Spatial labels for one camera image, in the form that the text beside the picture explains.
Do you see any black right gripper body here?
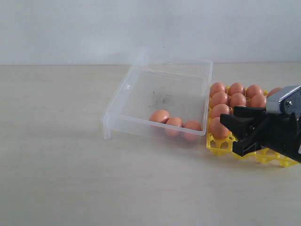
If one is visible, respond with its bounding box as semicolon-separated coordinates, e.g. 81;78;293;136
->
249;112;301;162

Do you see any brown egg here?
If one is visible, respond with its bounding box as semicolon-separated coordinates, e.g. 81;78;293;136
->
210;104;230;119
229;93;246;108
246;84;264;99
165;117;183;137
210;82;226;97
183;120;202;142
266;87;282;98
228;82;246;96
149;109;170;124
209;92;229;108
209;117;230;139
250;94;267;108

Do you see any yellow plastic egg tray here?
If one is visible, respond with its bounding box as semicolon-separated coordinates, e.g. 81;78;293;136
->
206;87;300;167

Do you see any clear plastic container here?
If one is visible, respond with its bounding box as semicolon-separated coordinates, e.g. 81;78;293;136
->
101;49;213;144

